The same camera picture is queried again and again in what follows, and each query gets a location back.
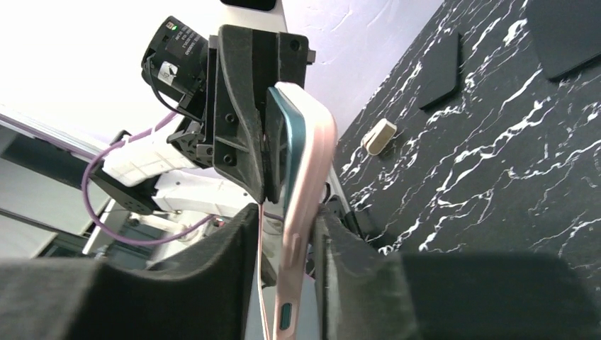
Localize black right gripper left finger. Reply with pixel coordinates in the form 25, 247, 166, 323
1, 203, 259, 339

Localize beige small eraser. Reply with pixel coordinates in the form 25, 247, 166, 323
361, 118, 397, 156

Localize aluminium frame rail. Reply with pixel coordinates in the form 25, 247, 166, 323
0, 105, 156, 264

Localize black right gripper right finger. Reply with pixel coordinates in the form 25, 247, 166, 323
313, 207, 600, 339

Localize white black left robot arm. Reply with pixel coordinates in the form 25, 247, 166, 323
90, 16, 315, 215

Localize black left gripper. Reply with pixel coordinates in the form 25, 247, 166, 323
141, 16, 310, 203

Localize pink phone case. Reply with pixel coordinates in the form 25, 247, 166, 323
257, 81, 338, 339

